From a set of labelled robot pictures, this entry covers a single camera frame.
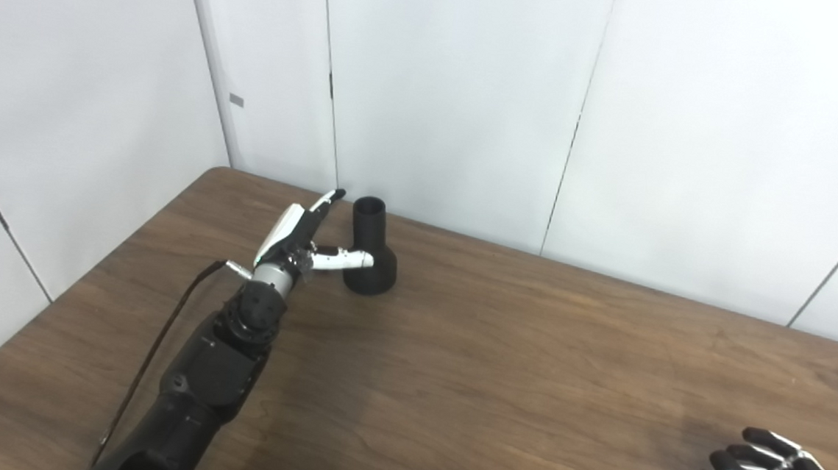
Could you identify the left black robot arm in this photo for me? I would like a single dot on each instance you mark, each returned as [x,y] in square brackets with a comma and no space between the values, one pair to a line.
[206,382]

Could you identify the small gray wall label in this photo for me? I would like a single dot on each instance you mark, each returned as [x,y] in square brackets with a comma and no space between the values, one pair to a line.
[237,100]

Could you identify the left white-black robot hand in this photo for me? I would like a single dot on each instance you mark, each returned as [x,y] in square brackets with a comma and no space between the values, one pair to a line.
[293,235]

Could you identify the black nozzle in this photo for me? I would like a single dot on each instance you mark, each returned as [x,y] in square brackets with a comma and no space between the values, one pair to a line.
[369,261]

